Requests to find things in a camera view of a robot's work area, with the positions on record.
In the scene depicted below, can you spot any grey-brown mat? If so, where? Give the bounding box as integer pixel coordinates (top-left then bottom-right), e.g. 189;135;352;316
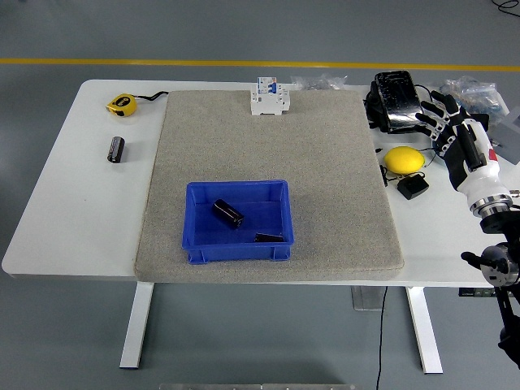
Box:
133;89;406;283

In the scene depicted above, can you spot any yellow lemon-shaped object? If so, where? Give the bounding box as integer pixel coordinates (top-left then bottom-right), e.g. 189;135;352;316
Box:
383;145;427;176

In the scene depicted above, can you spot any clear plastic bag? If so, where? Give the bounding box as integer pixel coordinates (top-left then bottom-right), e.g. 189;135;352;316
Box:
290;72;349;91

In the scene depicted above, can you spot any robot right hand white shell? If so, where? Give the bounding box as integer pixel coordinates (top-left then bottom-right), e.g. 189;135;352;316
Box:
414;89;512;204

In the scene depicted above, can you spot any blue plastic box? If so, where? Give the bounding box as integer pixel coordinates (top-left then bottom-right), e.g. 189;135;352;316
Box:
180;178;295;264

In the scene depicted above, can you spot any plain dark brown battery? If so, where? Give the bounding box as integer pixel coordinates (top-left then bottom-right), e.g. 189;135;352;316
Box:
212;198;245;231

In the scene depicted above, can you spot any glossy black device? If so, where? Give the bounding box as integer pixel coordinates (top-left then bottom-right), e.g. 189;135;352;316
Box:
364;71;430;135

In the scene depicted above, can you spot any dark battery with silver stripe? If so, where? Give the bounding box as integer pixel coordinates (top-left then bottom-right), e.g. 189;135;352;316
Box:
106;136;126;164

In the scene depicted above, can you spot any grey metal floor plate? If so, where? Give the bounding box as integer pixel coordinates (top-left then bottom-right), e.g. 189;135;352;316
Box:
351;285;387;312

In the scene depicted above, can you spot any thin black adapter cord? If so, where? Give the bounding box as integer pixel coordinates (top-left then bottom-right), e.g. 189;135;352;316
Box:
379;163;427;189

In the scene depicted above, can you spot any white table leg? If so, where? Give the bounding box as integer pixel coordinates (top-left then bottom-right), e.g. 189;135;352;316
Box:
119;282;155;370
405;286;444;375

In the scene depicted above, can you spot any looped black floor cable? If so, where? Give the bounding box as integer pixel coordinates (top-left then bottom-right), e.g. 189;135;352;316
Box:
491;0;520;17

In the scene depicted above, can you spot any yellow tape measure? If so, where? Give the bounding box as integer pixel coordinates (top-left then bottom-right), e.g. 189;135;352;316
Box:
106;89;170;119

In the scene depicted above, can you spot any black power adapter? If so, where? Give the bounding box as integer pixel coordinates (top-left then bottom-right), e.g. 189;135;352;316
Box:
396;173;431;201

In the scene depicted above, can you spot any bag of blue resistors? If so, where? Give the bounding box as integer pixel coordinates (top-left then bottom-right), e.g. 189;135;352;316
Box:
438;76;509;123

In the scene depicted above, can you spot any white circuit breaker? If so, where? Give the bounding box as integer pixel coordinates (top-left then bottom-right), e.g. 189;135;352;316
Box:
249;76;293;118

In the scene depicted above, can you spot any black table control panel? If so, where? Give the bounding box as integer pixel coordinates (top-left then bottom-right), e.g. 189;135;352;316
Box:
458;287;497;298

